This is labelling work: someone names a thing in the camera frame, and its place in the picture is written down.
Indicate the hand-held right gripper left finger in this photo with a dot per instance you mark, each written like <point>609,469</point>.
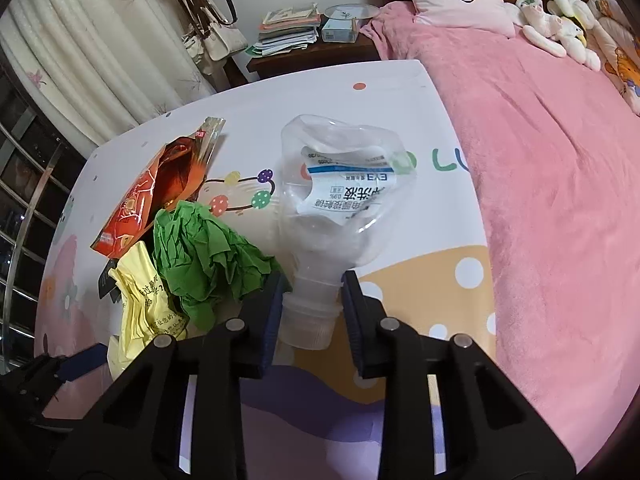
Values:
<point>276,320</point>

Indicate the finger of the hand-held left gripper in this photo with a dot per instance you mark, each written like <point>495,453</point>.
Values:
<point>82,362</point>

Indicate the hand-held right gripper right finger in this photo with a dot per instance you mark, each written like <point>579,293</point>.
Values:
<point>350,320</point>

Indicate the clear plastic bottle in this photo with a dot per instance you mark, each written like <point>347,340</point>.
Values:
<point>345,220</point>

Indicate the small black packet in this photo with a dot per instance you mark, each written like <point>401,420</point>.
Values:
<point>106,282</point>

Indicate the yellow plastic bag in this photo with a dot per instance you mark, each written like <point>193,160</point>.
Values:
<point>140,300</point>

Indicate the green crumpled paper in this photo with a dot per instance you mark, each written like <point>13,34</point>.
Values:
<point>210,255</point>

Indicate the metal window grille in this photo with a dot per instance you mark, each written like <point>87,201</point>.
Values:
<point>37,190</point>

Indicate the orange snack bag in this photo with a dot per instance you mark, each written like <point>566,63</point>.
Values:
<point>145,195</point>

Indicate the printed tablecloth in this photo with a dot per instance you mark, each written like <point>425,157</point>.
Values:
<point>350,110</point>

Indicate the pink blanket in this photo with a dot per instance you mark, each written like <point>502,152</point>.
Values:
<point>550,210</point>

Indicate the wooden nightstand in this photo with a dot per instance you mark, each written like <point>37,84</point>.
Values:
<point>310,62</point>

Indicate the cream handbag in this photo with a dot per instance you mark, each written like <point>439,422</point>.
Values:
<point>222,42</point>

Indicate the tissue box with plate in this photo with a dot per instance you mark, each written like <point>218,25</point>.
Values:
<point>340,30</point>

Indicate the stack of books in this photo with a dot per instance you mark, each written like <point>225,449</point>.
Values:
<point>287,30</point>

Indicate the glass plate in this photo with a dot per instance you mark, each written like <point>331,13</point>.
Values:
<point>352,10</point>

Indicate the cream curtain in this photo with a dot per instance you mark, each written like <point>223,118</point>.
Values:
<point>100,35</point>

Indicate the white yellow plush toy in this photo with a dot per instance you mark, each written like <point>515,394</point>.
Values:
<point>575,30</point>

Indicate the rolled printed quilt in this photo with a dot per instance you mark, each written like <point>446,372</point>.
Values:
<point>622,60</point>

